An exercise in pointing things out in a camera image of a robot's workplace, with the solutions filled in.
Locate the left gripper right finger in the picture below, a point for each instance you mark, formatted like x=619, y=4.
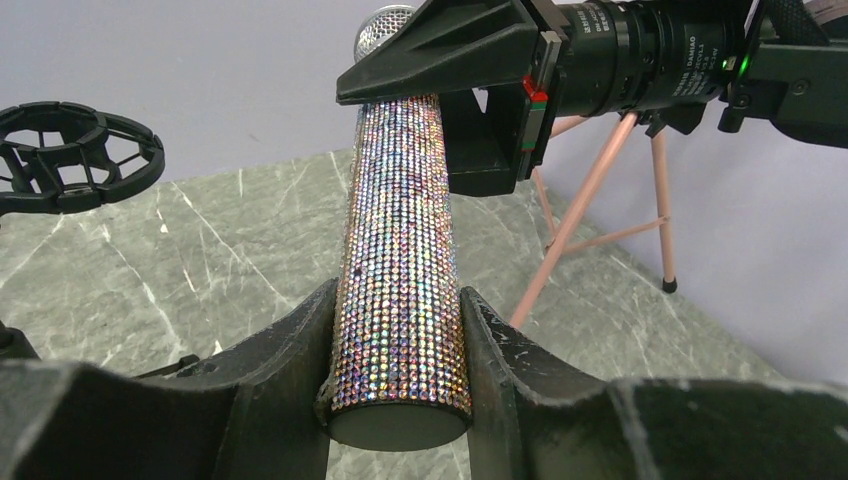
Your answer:
x=538, y=417

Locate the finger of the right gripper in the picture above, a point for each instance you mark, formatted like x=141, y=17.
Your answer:
x=446, y=46
x=490, y=150

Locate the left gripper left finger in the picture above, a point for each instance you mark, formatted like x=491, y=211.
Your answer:
x=244, y=413

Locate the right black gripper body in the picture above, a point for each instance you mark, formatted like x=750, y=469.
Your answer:
x=663, y=60

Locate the rhinestone glitter microphone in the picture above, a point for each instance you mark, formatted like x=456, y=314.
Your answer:
x=398, y=375

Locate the tripod stand with shock mount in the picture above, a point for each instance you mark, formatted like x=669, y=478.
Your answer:
x=66, y=158

